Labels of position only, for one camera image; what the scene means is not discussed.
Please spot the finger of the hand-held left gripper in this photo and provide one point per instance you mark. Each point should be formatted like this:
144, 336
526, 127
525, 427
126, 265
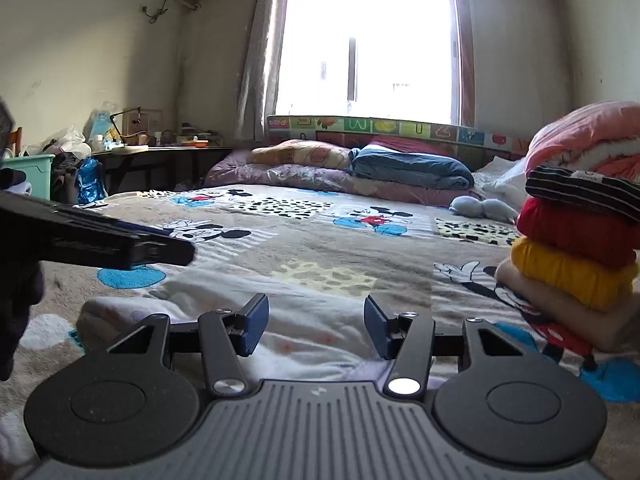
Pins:
115, 227
100, 252

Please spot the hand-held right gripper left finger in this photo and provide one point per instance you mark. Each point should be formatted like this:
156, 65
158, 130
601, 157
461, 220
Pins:
252, 327

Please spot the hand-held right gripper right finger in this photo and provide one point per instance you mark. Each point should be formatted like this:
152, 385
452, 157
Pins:
377, 330

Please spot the white garment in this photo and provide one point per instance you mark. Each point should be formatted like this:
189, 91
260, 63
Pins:
280, 305

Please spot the blue plastic bag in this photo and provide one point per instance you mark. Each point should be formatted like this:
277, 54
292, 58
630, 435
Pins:
90, 182

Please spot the green plastic container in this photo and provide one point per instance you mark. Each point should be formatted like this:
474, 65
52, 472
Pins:
35, 175

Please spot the black desk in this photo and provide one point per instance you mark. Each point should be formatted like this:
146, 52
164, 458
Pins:
165, 157

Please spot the wooden chair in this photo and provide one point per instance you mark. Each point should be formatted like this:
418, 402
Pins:
16, 142

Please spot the white plastic bag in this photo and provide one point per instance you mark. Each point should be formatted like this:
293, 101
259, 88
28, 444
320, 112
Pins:
62, 142

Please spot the cartoon printed blanket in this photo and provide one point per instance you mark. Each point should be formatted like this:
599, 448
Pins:
310, 240

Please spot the light blue packet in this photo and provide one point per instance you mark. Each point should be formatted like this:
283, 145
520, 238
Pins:
100, 122

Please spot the beige box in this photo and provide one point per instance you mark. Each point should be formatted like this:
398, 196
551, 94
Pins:
147, 121

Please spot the desk lamp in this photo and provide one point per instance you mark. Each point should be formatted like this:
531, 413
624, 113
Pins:
120, 116

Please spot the orange item on desk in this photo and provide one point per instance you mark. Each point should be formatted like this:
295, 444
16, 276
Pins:
195, 143

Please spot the purple quilt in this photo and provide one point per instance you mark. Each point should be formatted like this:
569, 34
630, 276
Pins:
280, 177

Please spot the light blue plush toy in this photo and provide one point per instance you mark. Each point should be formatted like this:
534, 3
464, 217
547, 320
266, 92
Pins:
482, 208

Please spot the blue pillow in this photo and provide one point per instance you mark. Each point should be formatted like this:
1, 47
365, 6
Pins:
410, 167

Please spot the yellow printed pillow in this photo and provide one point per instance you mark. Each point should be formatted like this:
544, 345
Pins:
300, 154

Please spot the red pillow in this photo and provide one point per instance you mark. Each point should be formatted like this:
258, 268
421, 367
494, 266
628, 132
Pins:
405, 145

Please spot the white bedding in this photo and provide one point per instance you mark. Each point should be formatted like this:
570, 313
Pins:
500, 177

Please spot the yellow folded garment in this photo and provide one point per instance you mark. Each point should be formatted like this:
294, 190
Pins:
570, 272

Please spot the colourful alphabet headboard mat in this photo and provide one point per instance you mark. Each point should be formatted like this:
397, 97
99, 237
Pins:
380, 126

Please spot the red folded garment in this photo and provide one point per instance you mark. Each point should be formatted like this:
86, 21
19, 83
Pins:
575, 232

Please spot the pale curtain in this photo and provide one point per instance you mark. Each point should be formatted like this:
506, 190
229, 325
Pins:
260, 60

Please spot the striped folded garment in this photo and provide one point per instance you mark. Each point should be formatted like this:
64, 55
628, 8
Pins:
585, 192

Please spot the folded pink quilt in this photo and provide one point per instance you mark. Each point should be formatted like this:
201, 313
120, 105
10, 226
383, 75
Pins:
585, 135

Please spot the window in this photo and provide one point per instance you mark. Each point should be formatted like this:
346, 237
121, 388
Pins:
370, 35

